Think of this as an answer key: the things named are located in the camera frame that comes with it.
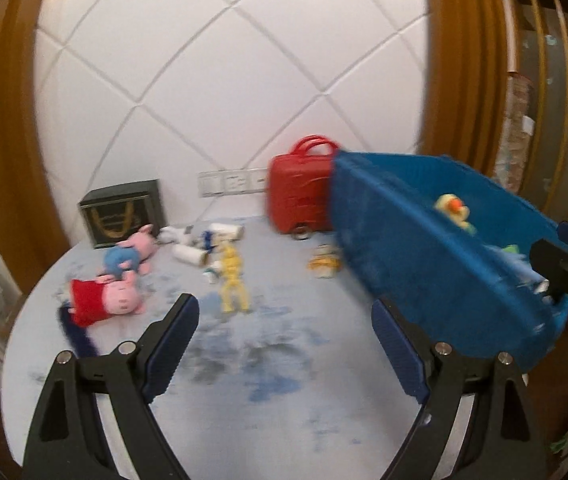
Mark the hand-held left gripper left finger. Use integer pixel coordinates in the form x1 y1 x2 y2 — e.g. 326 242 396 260
21 294 200 480

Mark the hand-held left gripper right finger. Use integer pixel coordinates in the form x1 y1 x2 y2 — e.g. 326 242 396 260
371 297 549 480

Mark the blue plastic basket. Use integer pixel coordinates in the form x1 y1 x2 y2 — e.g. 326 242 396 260
328 149 568 370

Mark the white blue-patterned desktop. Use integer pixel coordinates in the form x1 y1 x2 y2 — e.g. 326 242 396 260
0 212 532 480

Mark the pig plush in red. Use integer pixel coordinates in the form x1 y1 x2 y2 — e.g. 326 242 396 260
59 275 145 328

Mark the yellow figure toy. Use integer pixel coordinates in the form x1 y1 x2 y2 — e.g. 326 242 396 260
213 242 252 315

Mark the pig plush in blue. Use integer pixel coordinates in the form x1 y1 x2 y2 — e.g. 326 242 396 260
98 224 159 277

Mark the small yellow white toy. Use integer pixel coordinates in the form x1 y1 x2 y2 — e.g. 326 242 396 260
309 244 343 279

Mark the yellow rubber duck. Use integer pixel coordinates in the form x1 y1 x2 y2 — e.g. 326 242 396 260
434 193 477 234

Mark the wooden slatted screen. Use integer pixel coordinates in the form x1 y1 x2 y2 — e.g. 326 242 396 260
506 0 568 198

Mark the red toy suitcase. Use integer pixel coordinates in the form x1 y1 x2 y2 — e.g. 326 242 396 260
266 135 341 236

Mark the dark blue strap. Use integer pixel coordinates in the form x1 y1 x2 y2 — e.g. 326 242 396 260
57 307 101 359

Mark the white wall socket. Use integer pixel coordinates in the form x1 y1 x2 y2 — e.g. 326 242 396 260
224 171 253 196

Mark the brown wooden frame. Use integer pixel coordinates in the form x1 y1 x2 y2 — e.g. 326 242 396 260
416 0 517 183
0 0 70 386

